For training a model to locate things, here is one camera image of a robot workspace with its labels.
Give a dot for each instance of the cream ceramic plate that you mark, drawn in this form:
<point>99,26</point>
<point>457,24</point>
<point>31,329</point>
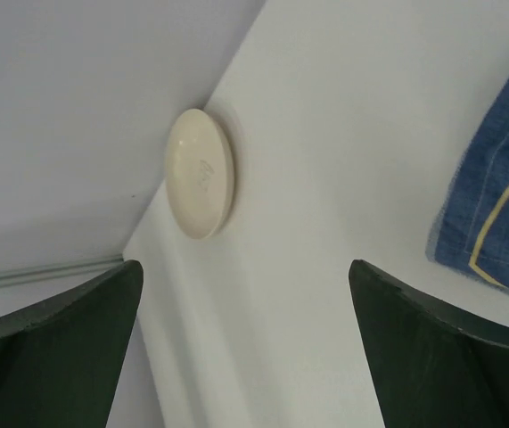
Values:
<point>199,174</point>

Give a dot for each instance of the blue cloth placemat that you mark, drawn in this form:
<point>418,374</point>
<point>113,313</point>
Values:
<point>471,232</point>

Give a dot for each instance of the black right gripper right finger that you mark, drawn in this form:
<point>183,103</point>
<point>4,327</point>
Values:
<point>432,363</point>

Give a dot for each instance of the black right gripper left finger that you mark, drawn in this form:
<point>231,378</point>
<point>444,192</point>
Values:
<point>61,358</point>

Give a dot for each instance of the aluminium frame rail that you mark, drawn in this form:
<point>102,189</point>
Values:
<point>30,275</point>

